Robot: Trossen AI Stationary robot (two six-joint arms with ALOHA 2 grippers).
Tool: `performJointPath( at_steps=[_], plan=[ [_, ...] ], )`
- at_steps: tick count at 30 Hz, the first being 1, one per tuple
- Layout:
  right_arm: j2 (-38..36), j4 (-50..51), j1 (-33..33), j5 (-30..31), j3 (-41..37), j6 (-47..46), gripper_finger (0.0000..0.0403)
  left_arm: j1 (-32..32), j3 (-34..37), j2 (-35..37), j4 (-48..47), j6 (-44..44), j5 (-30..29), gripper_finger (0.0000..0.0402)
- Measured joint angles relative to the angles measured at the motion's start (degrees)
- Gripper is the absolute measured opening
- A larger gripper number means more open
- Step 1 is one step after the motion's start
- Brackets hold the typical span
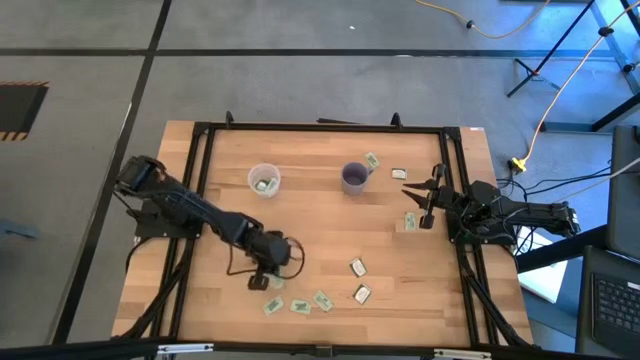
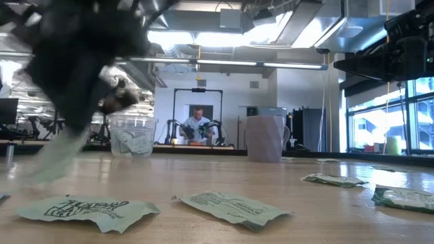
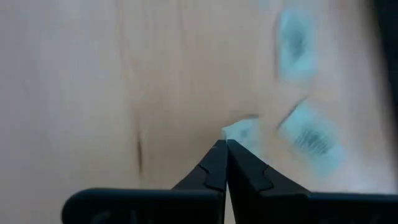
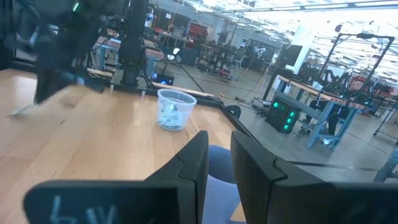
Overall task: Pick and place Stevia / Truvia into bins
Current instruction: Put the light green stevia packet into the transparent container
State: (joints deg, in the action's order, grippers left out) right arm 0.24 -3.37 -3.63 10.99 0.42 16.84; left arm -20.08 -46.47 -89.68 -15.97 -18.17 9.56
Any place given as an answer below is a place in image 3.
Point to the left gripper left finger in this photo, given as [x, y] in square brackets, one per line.
[211, 168]

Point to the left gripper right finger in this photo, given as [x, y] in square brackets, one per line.
[248, 186]

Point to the green Stevia sweetener packet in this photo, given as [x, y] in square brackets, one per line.
[242, 132]
[314, 143]
[297, 43]

